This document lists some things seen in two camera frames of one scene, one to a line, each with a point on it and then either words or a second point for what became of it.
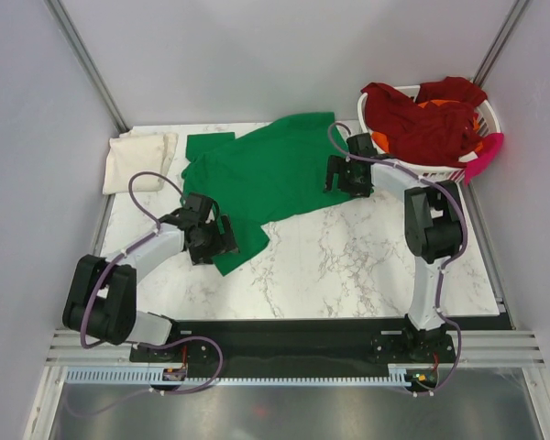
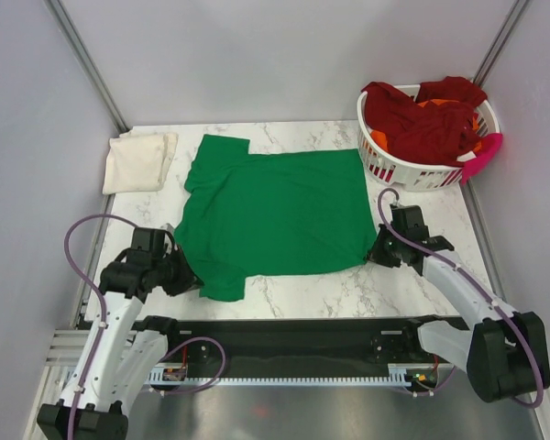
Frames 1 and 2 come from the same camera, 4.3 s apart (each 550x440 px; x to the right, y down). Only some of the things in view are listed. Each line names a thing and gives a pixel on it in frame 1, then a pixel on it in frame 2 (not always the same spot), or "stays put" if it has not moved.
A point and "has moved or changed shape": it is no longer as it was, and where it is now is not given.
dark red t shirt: (435, 126) stays put
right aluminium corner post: (480, 76) stays put
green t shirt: (274, 172) has moved or changed shape
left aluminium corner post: (83, 55) stays put
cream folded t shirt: (135, 152) stays put
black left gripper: (222, 244) -> (188, 280)
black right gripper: (337, 164) -> (376, 253)
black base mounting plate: (328, 346) stays put
